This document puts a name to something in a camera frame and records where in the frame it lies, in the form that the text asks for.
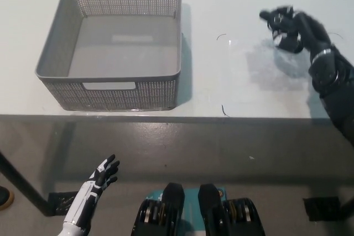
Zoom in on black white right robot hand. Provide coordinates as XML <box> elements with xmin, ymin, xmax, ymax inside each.
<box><xmin>259</xmin><ymin>5</ymin><xmax>337</xmax><ymax>63</ymax></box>

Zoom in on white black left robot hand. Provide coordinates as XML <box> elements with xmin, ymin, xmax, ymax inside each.
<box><xmin>64</xmin><ymin>154</ymin><xmax>121</xmax><ymax>228</ymax></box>

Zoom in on black webcam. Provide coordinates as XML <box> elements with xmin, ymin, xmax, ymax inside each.
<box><xmin>272</xmin><ymin>29</ymin><xmax>304</xmax><ymax>54</ymax></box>

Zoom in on black table foot plate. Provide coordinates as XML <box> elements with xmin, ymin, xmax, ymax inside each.
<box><xmin>48</xmin><ymin>191</ymin><xmax>79</xmax><ymax>217</ymax></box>
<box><xmin>303</xmin><ymin>196</ymin><xmax>341</xmax><ymax>223</ymax></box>

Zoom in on black metal table leg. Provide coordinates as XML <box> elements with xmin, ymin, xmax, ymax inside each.
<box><xmin>0</xmin><ymin>150</ymin><xmax>55</xmax><ymax>217</ymax></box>

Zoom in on dark shoe with tan sole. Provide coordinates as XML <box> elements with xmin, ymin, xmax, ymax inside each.
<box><xmin>0</xmin><ymin>186</ymin><xmax>15</xmax><ymax>211</ymax></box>

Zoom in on black ribbed robot body block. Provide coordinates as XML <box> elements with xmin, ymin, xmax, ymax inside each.
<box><xmin>132</xmin><ymin>182</ymin><xmax>186</xmax><ymax>236</ymax></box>
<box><xmin>198</xmin><ymin>183</ymin><xmax>267</xmax><ymax>236</ymax></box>

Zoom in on black robot feet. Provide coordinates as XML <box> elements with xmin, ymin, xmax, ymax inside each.
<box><xmin>148</xmin><ymin>186</ymin><xmax>228</xmax><ymax>236</ymax></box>

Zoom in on grey perforated plastic basket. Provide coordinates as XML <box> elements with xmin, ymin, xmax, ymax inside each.
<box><xmin>34</xmin><ymin>0</ymin><xmax>183</xmax><ymax>112</ymax></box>

